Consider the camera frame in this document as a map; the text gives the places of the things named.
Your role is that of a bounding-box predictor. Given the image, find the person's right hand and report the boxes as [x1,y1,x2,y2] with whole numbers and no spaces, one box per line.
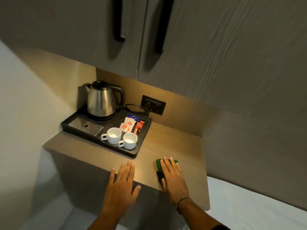
[159,156,190,204]

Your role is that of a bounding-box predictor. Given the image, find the person's left hand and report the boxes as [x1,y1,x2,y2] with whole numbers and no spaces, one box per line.
[102,160,141,214]

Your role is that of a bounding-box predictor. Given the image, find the green scrub pad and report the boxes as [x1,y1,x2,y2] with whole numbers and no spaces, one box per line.
[156,158,179,181]

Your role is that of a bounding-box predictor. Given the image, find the person's left forearm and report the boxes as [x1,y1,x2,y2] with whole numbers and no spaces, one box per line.
[87,208,129,230]

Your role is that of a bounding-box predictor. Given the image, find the person's right forearm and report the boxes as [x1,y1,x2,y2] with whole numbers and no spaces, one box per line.
[177,197,228,230]

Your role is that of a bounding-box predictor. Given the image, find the thin wrist band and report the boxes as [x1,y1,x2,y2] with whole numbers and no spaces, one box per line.
[175,196,193,211]

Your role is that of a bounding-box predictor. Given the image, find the grey base cabinet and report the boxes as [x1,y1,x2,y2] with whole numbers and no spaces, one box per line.
[51,150,209,230]

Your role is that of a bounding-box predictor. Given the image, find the white ceramic cup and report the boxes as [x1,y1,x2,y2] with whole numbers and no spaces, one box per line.
[118,133,138,150]
[101,127,122,144]

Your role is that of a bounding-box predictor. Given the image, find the red stick sachets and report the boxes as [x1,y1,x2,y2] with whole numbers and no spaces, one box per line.
[133,120,146,136]

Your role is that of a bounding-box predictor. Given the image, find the black hospitality tray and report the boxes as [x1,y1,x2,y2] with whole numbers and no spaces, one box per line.
[61,106,152,159]

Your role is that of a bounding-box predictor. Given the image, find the perforated metal drip grate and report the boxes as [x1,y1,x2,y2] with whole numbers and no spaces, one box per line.
[68,117,104,136]

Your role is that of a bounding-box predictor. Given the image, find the smooth grey side panel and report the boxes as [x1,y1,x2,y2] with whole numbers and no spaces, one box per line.
[203,110,307,211]

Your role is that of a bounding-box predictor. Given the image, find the white bed sheet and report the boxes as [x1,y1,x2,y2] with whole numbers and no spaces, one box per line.
[206,176,307,230]

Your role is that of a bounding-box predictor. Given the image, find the steel electric kettle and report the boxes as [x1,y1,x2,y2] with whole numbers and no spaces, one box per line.
[85,80,126,121]

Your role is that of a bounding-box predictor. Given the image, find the grey wood-grain cabinet door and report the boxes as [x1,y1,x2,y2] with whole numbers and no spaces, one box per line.
[137,0,307,154]
[0,0,147,80]

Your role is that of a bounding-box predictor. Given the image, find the black wall socket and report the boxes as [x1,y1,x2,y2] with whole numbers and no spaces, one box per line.
[141,95,166,116]

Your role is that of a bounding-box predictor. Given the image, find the black power cable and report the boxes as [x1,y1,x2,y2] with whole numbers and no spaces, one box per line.
[124,103,151,117]

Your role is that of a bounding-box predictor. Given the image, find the long black door handle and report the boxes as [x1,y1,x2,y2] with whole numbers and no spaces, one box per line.
[154,0,175,55]
[112,0,127,42]

